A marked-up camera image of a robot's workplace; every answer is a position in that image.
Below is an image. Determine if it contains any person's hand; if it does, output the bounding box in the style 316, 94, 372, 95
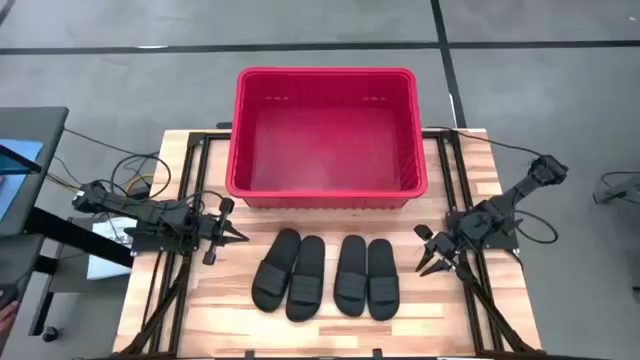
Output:
0, 299, 20, 337

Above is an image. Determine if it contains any black rubber slide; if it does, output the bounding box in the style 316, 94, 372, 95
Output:
333, 234, 369, 318
367, 238, 401, 322
285, 235, 327, 323
250, 227, 303, 314

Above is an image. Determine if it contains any black looped cable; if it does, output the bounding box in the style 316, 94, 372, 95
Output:
514, 208, 560, 246
108, 152, 173, 201

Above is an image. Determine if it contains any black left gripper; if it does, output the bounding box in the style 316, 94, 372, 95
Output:
195, 198, 250, 266

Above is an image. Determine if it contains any black aluminium frame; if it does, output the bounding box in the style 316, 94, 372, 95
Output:
422, 128, 544, 357
118, 130, 236, 357

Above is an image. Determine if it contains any grey desk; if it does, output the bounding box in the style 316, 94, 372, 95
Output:
0, 106, 70, 237

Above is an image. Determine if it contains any thin black cable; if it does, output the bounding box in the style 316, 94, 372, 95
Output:
423, 125, 546, 159

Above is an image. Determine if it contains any white box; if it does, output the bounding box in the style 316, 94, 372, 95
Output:
86, 218, 135, 281

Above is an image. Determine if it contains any black desk frame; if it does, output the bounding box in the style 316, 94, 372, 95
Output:
19, 205, 135, 337

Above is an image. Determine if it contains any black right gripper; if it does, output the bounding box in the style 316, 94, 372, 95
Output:
413, 223, 469, 278

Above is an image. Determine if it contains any yellow cable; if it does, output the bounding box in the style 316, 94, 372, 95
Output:
124, 172, 154, 196

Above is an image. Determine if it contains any red plastic bin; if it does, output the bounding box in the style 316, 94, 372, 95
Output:
224, 66, 429, 210

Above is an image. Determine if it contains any long black frame rail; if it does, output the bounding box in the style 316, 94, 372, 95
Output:
74, 352, 609, 360

